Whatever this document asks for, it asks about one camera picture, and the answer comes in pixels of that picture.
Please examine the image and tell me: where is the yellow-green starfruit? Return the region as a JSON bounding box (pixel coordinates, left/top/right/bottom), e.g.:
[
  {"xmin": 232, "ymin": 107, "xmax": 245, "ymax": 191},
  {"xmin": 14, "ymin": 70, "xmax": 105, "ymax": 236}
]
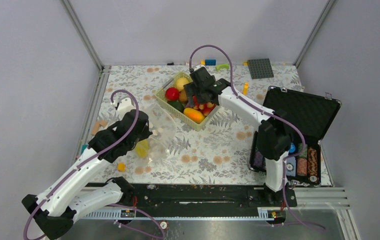
[{"xmin": 134, "ymin": 139, "xmax": 150, "ymax": 158}]

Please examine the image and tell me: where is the clear dotted zip top bag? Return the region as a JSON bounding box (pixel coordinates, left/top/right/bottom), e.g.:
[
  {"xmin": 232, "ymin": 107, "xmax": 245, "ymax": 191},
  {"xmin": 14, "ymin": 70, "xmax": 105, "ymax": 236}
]
[{"xmin": 134, "ymin": 103, "xmax": 177, "ymax": 166}]

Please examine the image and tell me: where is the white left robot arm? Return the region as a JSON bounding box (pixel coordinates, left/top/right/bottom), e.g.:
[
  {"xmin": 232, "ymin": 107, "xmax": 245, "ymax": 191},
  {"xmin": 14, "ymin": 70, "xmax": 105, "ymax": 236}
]
[{"xmin": 21, "ymin": 109, "xmax": 152, "ymax": 240}]

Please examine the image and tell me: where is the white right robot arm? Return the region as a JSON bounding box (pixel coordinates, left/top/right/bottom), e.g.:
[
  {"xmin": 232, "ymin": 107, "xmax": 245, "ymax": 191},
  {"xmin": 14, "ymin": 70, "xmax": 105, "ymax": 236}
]
[{"xmin": 184, "ymin": 65, "xmax": 304, "ymax": 206}]

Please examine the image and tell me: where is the tan wooden block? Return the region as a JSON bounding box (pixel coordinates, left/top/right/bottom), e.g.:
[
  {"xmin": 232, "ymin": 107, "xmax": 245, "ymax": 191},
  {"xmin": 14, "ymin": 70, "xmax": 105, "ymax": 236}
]
[{"xmin": 90, "ymin": 120, "xmax": 108, "ymax": 136}]

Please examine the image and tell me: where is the teal small brick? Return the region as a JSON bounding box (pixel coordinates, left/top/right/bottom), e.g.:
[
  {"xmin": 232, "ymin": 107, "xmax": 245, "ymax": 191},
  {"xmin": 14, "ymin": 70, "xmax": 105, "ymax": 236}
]
[{"xmin": 80, "ymin": 144, "xmax": 88, "ymax": 155}]

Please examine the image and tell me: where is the brown kiwi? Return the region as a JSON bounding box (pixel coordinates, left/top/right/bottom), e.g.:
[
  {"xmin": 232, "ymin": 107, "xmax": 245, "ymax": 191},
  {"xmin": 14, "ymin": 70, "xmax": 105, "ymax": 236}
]
[{"xmin": 178, "ymin": 90, "xmax": 188, "ymax": 104}]

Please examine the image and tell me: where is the yellow lemon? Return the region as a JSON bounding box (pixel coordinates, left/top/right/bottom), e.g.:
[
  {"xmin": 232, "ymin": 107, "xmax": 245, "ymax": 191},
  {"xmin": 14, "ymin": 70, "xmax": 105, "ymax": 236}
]
[{"xmin": 174, "ymin": 77, "xmax": 190, "ymax": 92}]

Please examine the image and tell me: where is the blue yellow brick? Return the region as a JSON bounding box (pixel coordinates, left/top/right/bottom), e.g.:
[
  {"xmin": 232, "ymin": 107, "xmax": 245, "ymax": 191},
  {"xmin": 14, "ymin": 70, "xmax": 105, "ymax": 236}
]
[{"xmin": 200, "ymin": 59, "xmax": 217, "ymax": 66}]

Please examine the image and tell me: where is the orange mango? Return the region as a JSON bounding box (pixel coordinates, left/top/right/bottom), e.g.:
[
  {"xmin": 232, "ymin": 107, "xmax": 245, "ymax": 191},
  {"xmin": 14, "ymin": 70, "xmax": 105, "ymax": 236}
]
[{"xmin": 183, "ymin": 107, "xmax": 206, "ymax": 124}]

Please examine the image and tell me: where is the dark green avocado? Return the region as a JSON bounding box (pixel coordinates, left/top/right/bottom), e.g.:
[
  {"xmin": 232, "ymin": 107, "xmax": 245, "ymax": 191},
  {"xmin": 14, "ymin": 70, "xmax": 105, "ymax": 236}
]
[{"xmin": 167, "ymin": 101, "xmax": 185, "ymax": 113}]

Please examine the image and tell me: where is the green arch block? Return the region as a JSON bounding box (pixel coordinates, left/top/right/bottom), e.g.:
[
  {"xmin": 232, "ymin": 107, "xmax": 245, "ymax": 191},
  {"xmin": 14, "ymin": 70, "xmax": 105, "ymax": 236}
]
[{"xmin": 215, "ymin": 63, "xmax": 230, "ymax": 71}]

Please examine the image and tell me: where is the red apple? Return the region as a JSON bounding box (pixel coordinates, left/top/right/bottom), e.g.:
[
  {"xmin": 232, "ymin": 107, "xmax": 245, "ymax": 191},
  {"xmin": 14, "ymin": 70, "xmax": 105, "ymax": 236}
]
[{"xmin": 164, "ymin": 87, "xmax": 180, "ymax": 102}]

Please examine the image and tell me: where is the small yellow block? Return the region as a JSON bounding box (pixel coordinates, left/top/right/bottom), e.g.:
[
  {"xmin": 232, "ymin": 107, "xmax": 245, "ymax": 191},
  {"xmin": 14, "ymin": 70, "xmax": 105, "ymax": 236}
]
[{"xmin": 117, "ymin": 162, "xmax": 126, "ymax": 172}]

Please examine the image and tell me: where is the pale green perforated basket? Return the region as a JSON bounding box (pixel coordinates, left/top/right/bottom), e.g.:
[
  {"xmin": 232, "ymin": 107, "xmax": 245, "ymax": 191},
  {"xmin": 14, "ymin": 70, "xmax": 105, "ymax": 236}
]
[{"xmin": 155, "ymin": 72, "xmax": 219, "ymax": 131}]

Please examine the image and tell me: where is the yellow blue block toy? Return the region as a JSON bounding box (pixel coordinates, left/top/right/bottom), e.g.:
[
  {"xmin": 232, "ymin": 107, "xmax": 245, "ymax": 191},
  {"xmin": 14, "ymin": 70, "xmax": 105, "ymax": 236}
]
[{"xmin": 242, "ymin": 82, "xmax": 249, "ymax": 96}]

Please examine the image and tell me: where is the grey building baseplate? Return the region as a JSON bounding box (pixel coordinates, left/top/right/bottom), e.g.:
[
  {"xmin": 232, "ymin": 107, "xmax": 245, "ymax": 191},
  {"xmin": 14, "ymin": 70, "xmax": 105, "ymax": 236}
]
[{"xmin": 247, "ymin": 58, "xmax": 274, "ymax": 79}]

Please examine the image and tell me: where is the black foam-lined case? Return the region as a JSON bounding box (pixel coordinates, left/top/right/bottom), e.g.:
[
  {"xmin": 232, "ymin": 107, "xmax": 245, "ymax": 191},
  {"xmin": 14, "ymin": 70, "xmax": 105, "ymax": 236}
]
[{"xmin": 263, "ymin": 86, "xmax": 342, "ymax": 187}]

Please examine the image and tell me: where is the poker chips row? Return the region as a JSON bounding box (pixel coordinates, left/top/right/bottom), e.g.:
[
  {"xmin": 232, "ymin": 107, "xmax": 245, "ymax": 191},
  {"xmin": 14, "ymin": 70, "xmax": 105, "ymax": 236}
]
[{"xmin": 249, "ymin": 144, "xmax": 321, "ymax": 186}]

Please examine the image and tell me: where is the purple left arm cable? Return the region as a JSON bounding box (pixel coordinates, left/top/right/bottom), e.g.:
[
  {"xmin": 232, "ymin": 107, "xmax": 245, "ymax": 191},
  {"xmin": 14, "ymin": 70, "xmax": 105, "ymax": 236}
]
[{"xmin": 22, "ymin": 89, "xmax": 141, "ymax": 240}]

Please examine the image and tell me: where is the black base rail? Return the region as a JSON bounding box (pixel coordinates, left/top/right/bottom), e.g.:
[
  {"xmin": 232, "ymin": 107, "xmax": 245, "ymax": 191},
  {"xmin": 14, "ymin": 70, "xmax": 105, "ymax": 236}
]
[{"xmin": 119, "ymin": 183, "xmax": 298, "ymax": 219}]

